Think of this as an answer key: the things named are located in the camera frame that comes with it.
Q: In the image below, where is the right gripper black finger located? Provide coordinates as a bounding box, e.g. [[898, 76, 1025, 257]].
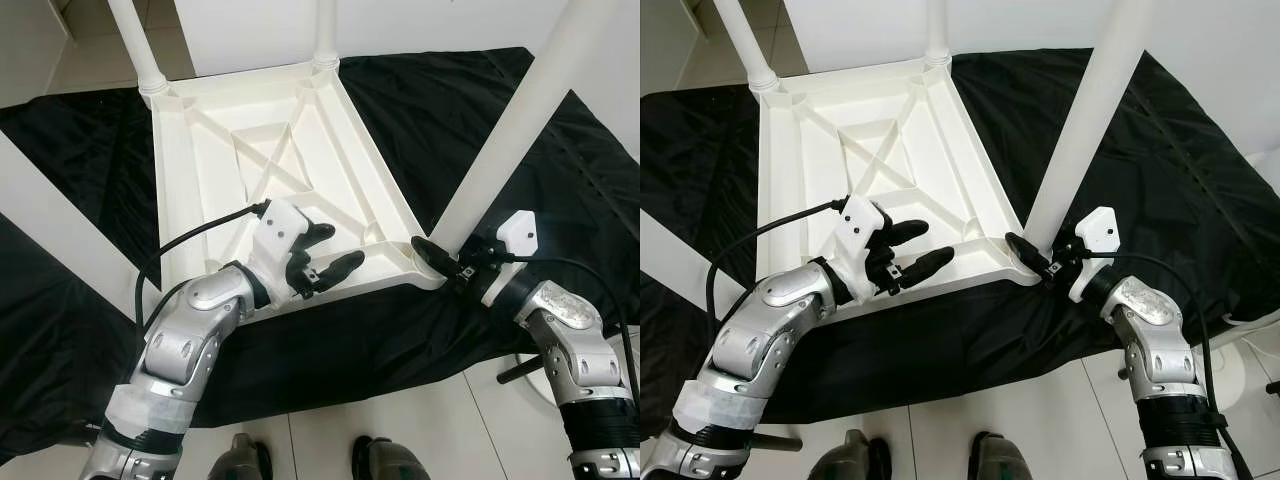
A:
[[412, 235, 463, 276], [1005, 232, 1053, 271]]

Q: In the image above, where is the white plastic table top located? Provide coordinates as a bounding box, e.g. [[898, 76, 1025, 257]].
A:
[[148, 58, 449, 316], [755, 55, 1041, 301]]

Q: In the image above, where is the black cloth table cover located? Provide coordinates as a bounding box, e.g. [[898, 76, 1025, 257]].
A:
[[0, 45, 640, 461], [640, 48, 1280, 441]]

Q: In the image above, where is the grey robot left foot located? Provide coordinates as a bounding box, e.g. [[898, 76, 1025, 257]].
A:
[[208, 432, 273, 480], [808, 430, 891, 480]]

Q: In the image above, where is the grey robot foot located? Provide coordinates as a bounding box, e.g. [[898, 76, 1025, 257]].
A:
[[965, 432, 1036, 480], [208, 432, 273, 480], [808, 430, 891, 480], [350, 435, 426, 480]]

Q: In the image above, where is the white round fan base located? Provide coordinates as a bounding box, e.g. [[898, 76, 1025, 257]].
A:
[[1205, 335, 1251, 406]]

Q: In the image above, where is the grey robot right foot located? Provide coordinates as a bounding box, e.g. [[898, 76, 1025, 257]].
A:
[[965, 432, 1036, 480], [350, 435, 426, 480]]

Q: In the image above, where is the white bent tube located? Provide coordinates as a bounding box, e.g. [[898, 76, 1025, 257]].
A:
[[1225, 305, 1280, 346]]

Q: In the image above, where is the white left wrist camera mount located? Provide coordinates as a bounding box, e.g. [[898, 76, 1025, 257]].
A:
[[243, 198, 311, 301], [825, 195, 893, 301]]

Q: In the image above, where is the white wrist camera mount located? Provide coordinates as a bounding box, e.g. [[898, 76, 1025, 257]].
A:
[[825, 195, 893, 301], [480, 210, 538, 306], [243, 198, 311, 301], [1068, 205, 1121, 303]]

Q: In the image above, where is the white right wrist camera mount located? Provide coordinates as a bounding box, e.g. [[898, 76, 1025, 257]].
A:
[[480, 210, 538, 306], [1068, 205, 1121, 303]]

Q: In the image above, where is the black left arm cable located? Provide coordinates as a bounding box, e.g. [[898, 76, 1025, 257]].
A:
[[705, 198, 851, 321], [133, 200, 271, 331]]

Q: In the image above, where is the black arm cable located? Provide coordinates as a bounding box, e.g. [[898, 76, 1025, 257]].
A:
[[705, 198, 851, 321], [133, 200, 271, 331], [1080, 250, 1251, 480], [490, 255, 640, 401]]

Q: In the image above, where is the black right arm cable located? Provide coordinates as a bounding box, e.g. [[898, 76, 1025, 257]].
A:
[[1080, 250, 1251, 480], [490, 255, 640, 401]]

